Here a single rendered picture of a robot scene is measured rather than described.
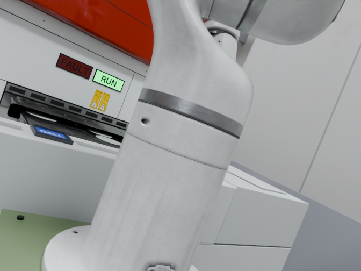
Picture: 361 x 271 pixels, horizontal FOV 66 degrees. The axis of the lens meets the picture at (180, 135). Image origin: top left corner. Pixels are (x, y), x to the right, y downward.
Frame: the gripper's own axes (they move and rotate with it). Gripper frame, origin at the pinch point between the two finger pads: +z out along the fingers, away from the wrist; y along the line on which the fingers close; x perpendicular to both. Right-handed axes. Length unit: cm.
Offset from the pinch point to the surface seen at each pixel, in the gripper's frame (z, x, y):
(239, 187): 14.8, 15.2, 2.1
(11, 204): 24.0, -29.7, 0.2
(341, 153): -19, 147, -32
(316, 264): 50, 143, -33
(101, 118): 3, 2, -59
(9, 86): 2, -29, -59
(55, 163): 17.2, -25.9, 1.6
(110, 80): -12, 1, -56
